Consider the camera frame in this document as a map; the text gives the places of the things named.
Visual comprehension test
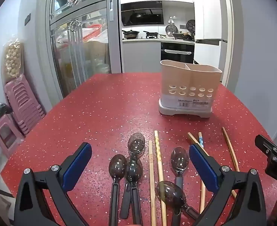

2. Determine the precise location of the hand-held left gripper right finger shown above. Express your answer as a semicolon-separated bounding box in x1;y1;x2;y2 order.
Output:
189;144;267;226

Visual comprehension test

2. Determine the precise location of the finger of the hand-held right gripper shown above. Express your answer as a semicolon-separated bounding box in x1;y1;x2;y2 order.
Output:
255;135;277;160

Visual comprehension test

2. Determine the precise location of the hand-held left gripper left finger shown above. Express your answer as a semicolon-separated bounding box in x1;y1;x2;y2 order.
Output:
14;142;92;226

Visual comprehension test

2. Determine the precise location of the transparent grey plastic spoon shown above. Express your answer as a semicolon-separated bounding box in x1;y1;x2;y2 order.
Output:
170;147;189;226
124;156;144;226
108;154;127;226
156;181;201;220
119;132;145;219

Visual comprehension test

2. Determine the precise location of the brown wooden chopstick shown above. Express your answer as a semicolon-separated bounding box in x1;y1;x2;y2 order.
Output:
221;127;240;172
187;132;237;199

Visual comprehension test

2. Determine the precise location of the blue patterned wooden chopstick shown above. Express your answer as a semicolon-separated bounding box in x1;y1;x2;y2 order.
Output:
198;132;206;214

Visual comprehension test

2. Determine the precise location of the yellow patterned wooden chopstick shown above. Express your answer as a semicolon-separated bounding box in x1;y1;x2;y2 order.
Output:
154;130;167;226

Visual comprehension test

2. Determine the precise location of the plain light wooden chopstick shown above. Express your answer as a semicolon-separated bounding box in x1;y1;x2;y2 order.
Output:
149;140;156;226

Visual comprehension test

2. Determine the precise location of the beige plastic cutlery holder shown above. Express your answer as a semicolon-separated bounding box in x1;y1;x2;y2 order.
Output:
158;60;223;119

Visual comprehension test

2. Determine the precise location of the small pink plastic stool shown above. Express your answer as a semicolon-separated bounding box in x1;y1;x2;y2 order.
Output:
0;114;25;157

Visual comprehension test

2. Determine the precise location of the stack of pink plastic stools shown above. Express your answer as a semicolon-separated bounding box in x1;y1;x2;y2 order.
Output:
4;74;46;135

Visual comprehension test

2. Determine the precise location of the black built-in oven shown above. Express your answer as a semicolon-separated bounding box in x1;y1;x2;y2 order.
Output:
160;42;195;65

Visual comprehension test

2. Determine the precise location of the bag of beige balls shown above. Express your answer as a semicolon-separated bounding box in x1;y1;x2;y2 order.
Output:
1;39;24;84

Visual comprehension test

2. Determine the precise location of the glass sliding door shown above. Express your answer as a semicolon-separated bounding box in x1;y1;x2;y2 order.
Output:
45;0;123;99

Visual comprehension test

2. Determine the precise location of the grey kitchen counter cabinet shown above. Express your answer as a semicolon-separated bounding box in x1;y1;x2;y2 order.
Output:
122;38;196;74

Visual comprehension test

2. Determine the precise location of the red plastic basket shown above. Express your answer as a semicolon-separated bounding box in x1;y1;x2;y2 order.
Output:
81;24;101;43

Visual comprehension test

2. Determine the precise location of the dark wok with food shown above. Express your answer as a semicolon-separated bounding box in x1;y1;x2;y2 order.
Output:
172;31;189;40

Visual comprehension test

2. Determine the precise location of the black round fan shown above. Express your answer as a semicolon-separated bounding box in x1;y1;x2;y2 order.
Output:
186;20;196;36

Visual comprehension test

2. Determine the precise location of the black wok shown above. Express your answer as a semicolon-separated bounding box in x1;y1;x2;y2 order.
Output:
122;29;140;39

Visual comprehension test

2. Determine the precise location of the small grey table fan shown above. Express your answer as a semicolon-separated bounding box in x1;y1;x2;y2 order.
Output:
165;24;179;38

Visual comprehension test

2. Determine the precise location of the black frying pan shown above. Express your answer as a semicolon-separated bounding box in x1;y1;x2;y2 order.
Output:
143;30;159;38

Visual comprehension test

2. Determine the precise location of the white refrigerator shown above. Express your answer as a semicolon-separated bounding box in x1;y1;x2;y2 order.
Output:
192;0;229;86

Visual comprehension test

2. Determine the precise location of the black range hood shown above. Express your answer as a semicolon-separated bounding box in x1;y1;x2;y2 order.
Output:
121;1;164;27

